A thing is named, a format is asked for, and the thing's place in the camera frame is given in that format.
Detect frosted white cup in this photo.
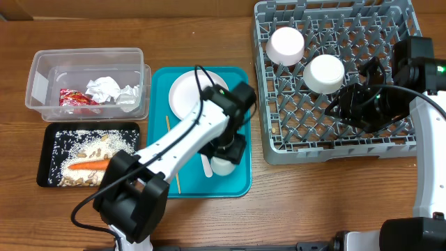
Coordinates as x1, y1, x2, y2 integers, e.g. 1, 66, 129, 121
210, 157, 236, 176

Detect white bowl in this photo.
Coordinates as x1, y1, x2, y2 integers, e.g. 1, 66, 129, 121
303, 54, 345, 94

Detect bowl with rice and nuts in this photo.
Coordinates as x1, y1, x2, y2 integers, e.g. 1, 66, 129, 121
266, 27, 305, 66

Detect white napkin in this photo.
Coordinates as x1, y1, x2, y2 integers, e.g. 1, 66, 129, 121
116, 85, 139, 112
86, 77, 121, 103

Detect orange carrot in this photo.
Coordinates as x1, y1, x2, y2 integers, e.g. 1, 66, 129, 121
68, 159, 110, 171

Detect red snack wrapper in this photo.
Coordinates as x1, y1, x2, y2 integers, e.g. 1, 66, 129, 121
59, 89, 102, 114

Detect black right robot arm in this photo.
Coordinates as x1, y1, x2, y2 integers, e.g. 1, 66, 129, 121
325, 36, 445, 251

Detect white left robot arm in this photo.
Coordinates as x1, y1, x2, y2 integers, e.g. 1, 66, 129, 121
93, 82, 256, 250

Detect grey dishwasher rack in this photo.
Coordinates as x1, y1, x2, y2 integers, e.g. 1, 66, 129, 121
253, 0, 446, 165

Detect white plastic fork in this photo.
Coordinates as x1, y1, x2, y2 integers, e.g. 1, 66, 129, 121
201, 154, 213, 178

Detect teal plastic tray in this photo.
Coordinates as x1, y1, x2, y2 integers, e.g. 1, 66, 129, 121
147, 66, 252, 199

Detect wooden chopstick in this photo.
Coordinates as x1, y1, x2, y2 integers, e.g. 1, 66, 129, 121
165, 115, 181, 195

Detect large white plate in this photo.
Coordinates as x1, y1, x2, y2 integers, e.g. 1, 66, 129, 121
169, 69, 229, 120

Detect black tray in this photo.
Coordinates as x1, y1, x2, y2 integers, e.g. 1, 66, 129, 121
36, 122, 139, 187

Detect spilled rice and nuts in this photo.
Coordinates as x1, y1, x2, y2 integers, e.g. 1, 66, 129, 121
47, 129, 139, 187

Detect clear plastic bin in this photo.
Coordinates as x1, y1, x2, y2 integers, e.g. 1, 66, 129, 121
25, 47, 151, 122

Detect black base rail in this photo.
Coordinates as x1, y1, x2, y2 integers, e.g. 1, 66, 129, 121
153, 242, 332, 251

